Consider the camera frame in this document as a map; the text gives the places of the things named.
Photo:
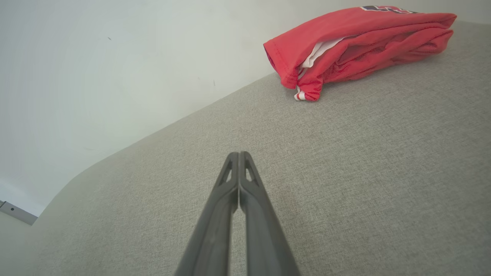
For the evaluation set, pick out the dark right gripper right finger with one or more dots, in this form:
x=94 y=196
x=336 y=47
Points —
x=264 y=237

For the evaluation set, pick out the red shorts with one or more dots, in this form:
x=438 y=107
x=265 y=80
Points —
x=383 y=61

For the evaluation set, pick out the grey metal frame bar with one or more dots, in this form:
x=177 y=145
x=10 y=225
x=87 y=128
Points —
x=17 y=212

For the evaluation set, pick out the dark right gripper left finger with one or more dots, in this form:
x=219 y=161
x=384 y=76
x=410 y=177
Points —
x=211 y=237

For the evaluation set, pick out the red white striped jersey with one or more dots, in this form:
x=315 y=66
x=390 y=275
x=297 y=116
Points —
x=345 y=25

